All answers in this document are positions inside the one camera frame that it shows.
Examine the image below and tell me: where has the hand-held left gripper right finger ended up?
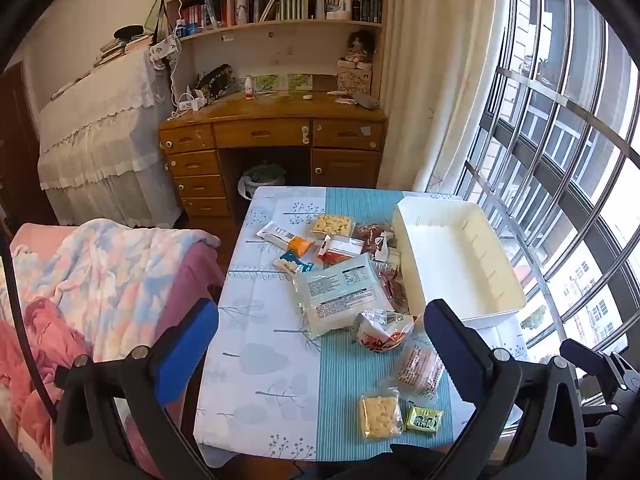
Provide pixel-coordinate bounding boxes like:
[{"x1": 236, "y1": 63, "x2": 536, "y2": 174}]
[{"x1": 424, "y1": 299, "x2": 587, "y2": 480}]

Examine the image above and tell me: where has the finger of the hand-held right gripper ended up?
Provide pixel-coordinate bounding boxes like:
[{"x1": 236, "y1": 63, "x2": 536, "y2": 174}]
[{"x1": 560, "y1": 338, "x2": 628, "y2": 391}]

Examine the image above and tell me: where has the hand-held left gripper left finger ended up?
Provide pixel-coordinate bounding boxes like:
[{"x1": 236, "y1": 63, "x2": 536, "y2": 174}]
[{"x1": 52, "y1": 298, "x2": 219, "y2": 480}]

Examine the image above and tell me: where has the translucent packet red print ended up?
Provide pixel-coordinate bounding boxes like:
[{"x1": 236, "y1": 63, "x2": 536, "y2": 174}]
[{"x1": 395, "y1": 332, "x2": 446, "y2": 401}]

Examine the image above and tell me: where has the white red snack bag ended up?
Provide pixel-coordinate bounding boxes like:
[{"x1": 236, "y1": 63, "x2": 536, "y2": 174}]
[{"x1": 355, "y1": 310, "x2": 415, "y2": 355}]

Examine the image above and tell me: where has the green snack packet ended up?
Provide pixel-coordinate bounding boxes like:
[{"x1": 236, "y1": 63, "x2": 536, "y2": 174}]
[{"x1": 403, "y1": 403, "x2": 445, "y2": 433}]

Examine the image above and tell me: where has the white storage box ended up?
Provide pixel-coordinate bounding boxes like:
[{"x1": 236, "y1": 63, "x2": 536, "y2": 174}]
[{"x1": 392, "y1": 196, "x2": 527, "y2": 330}]

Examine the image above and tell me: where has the small puffed rice packet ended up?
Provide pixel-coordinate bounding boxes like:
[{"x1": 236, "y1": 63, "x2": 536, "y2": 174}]
[{"x1": 359, "y1": 393, "x2": 404, "y2": 442}]

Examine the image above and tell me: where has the large white packet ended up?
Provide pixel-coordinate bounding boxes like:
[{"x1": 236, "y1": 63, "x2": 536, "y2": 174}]
[{"x1": 295, "y1": 253, "x2": 396, "y2": 338}]

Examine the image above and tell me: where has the blue candy packet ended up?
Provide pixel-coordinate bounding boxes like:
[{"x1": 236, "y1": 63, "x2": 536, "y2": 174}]
[{"x1": 273, "y1": 251, "x2": 315, "y2": 275}]

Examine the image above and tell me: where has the red white snack packet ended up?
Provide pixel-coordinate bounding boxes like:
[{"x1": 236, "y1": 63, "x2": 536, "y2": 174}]
[{"x1": 317, "y1": 235, "x2": 366, "y2": 265}]

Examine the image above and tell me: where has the white orange snack bar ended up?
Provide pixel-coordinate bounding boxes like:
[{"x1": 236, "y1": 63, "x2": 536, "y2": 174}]
[{"x1": 257, "y1": 221, "x2": 315, "y2": 257}]

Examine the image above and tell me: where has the large puffed rice packet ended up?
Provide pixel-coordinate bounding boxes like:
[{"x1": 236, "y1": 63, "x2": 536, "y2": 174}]
[{"x1": 310, "y1": 213, "x2": 356, "y2": 238}]

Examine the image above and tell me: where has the mauve bed sheet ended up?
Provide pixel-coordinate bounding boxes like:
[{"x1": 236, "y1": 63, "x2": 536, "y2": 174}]
[{"x1": 115, "y1": 240, "x2": 226, "y2": 480}]

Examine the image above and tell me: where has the pastel blanket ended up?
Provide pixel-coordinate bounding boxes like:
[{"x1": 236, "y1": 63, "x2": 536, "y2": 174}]
[{"x1": 0, "y1": 217, "x2": 221, "y2": 396}]

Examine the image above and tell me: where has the coral fleece blanket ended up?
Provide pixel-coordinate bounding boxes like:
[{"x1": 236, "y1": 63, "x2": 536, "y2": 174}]
[{"x1": 0, "y1": 297, "x2": 93, "y2": 461}]

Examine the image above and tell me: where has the white lace-covered piano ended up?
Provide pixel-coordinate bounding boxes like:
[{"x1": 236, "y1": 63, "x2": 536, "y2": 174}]
[{"x1": 37, "y1": 45, "x2": 183, "y2": 228}]

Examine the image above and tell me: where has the black floral pouch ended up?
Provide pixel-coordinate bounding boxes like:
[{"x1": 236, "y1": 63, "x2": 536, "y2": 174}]
[{"x1": 194, "y1": 64, "x2": 235, "y2": 98}]

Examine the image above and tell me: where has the dark wooden door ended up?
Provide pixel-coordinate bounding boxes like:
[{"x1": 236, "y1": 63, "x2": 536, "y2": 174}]
[{"x1": 0, "y1": 60, "x2": 43, "y2": 221}]

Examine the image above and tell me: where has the white printed box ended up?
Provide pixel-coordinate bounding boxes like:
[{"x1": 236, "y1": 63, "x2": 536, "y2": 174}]
[{"x1": 337, "y1": 62, "x2": 373, "y2": 96}]

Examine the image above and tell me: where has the floral cloth bag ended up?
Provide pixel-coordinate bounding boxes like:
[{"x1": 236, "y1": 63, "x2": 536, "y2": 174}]
[{"x1": 149, "y1": 35, "x2": 182, "y2": 71}]

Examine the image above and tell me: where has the window with metal grille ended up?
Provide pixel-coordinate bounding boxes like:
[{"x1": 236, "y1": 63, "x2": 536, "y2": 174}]
[{"x1": 425, "y1": 0, "x2": 640, "y2": 411}]

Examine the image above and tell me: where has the stack of books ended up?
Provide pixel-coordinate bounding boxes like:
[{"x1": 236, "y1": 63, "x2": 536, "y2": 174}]
[{"x1": 92, "y1": 25, "x2": 151, "y2": 68}]

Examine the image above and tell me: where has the doll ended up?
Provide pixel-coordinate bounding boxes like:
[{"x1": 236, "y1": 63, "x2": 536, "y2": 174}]
[{"x1": 340, "y1": 30, "x2": 376, "y2": 68}]

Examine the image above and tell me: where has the wooden bookshelf with books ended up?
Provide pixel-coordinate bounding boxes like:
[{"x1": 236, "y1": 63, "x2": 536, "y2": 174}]
[{"x1": 180, "y1": 0, "x2": 383, "y2": 26}]

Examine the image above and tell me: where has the black cable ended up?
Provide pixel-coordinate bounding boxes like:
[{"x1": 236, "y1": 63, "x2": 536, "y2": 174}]
[{"x1": 0, "y1": 230, "x2": 57, "y2": 421}]

